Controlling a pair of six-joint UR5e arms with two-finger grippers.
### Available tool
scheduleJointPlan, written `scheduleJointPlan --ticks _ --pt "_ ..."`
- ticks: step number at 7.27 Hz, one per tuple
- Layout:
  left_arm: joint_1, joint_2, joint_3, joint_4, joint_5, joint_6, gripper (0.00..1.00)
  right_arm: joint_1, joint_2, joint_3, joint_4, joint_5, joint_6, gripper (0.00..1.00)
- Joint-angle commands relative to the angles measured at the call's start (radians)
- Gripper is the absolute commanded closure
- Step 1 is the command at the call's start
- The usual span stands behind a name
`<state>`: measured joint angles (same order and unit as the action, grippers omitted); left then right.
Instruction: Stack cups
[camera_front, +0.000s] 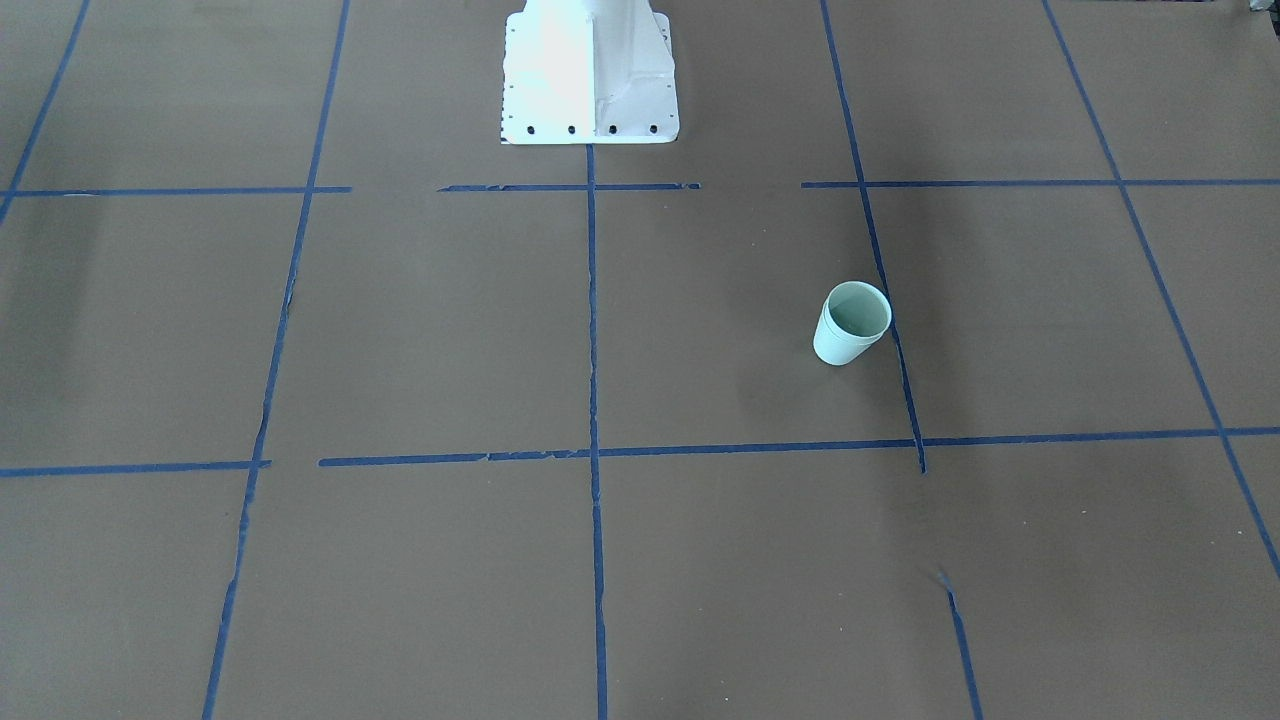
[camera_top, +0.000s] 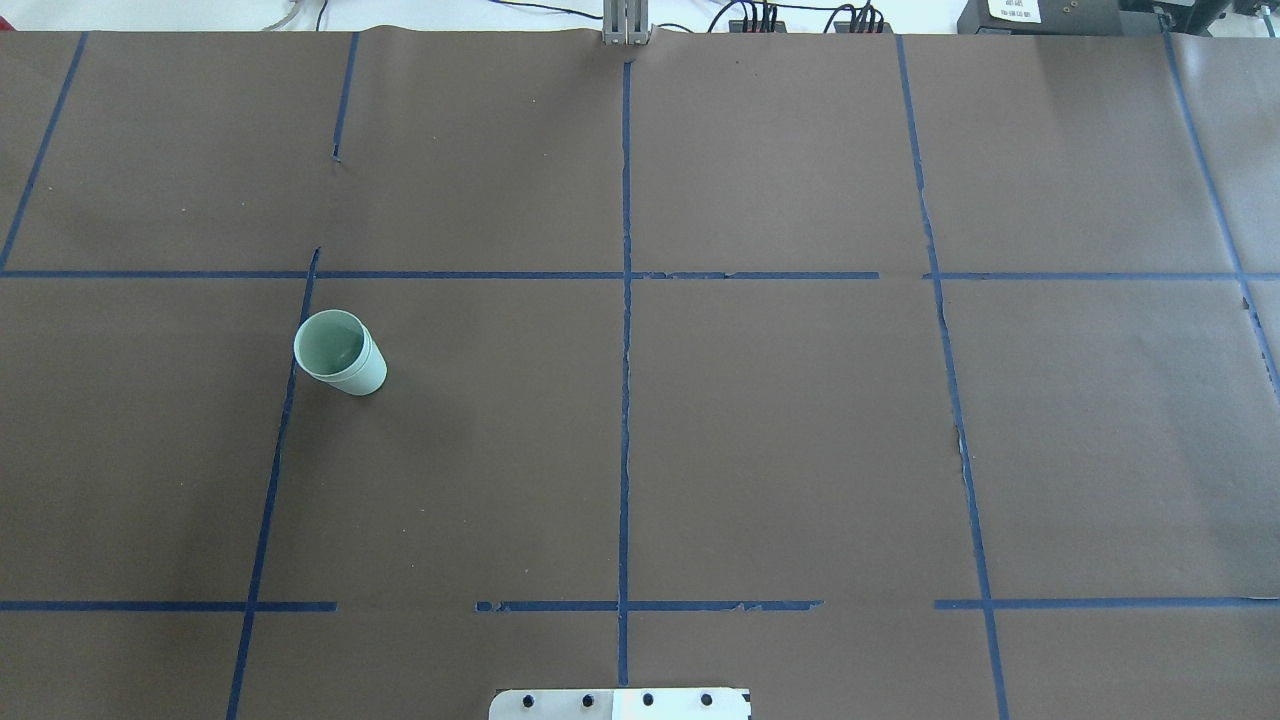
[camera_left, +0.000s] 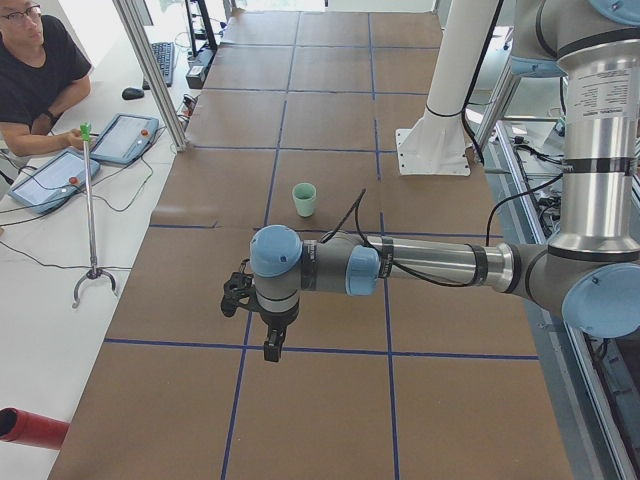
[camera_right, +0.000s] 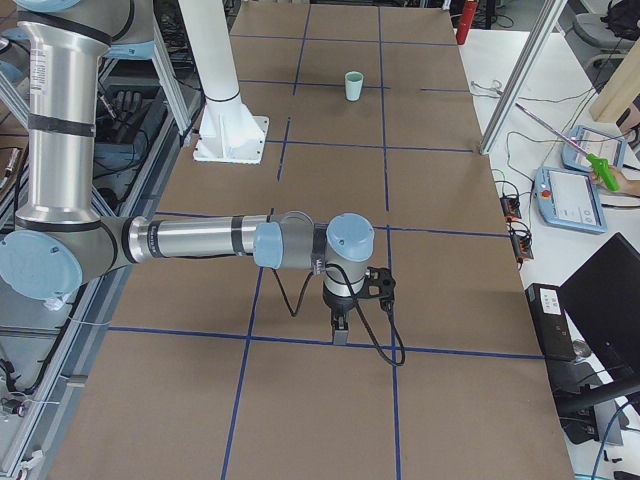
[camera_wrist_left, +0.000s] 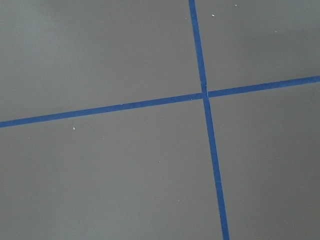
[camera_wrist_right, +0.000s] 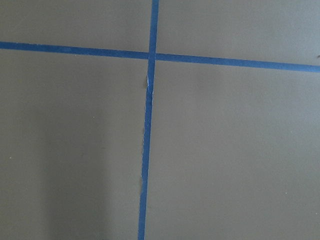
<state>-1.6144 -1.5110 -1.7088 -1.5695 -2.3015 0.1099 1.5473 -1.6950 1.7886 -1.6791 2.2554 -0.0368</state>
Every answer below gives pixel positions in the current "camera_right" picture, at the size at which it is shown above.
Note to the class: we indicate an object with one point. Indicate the person's hand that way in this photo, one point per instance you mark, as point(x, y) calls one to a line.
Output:
point(626, 186)

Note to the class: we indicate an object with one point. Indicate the mint green cup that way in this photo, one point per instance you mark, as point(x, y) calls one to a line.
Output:
point(354, 76)
point(353, 90)

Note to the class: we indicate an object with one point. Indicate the orange black electronics board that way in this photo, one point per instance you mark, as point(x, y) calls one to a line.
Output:
point(511, 208)

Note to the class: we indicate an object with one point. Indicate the wooden plank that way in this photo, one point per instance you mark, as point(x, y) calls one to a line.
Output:
point(620, 91)

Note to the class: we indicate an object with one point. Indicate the black computer box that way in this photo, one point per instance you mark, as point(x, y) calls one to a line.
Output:
point(550, 322)

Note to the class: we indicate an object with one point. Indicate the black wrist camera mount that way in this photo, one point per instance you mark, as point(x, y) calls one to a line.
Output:
point(379, 284)

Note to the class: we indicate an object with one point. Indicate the green handled grabber tool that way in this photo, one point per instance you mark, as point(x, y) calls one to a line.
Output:
point(599, 165)

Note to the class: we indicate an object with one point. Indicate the aluminium table frame rail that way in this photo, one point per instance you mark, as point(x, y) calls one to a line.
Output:
point(54, 351)

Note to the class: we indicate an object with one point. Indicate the aluminium frame post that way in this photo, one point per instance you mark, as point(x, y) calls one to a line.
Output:
point(532, 49)

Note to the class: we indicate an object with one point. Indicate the far teach pendant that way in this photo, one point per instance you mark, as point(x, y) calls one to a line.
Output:
point(601, 144)

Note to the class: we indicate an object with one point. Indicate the teach pendant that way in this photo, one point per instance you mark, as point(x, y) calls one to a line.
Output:
point(566, 199)
point(601, 144)

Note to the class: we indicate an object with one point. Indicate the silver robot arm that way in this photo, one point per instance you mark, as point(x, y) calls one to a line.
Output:
point(61, 243)

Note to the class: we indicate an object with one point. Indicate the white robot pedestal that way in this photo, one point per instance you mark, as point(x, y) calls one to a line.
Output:
point(228, 131)

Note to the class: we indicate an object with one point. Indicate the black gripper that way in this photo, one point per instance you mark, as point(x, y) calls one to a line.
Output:
point(336, 303)

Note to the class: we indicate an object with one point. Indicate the black monitor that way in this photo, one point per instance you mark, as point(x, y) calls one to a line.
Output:
point(602, 300)

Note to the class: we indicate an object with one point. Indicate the red fire extinguisher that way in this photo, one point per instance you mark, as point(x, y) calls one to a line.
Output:
point(466, 21)

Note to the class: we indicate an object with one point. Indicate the near teach pendant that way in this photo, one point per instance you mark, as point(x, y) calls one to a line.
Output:
point(566, 199)

